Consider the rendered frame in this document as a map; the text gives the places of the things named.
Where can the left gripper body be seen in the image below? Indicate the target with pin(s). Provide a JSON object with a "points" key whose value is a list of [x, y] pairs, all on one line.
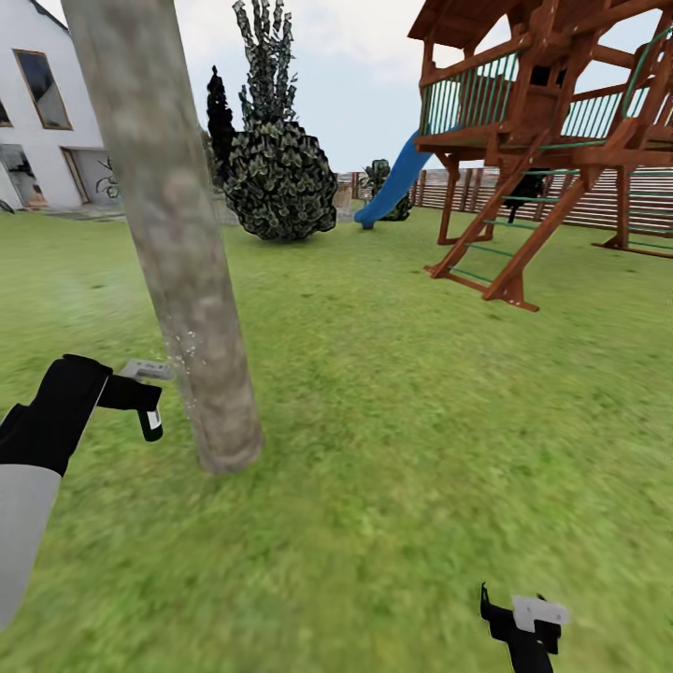
{"points": [[138, 396]]}

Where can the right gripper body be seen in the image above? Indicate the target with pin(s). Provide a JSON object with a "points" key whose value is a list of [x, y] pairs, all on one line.
{"points": [[542, 642]]}

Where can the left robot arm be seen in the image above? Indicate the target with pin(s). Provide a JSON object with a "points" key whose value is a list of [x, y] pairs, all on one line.
{"points": [[36, 443]]}

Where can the fixed window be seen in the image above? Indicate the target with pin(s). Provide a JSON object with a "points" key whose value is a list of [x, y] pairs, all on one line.
{"points": [[22, 176]]}

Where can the pesticide atomizer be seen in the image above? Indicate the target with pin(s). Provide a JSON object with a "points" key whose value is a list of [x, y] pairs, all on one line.
{"points": [[152, 424]]}

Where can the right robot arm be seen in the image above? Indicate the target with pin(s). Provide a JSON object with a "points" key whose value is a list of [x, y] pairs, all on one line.
{"points": [[531, 630]]}

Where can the garden chair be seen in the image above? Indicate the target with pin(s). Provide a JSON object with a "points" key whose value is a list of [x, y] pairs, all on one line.
{"points": [[342, 199]]}

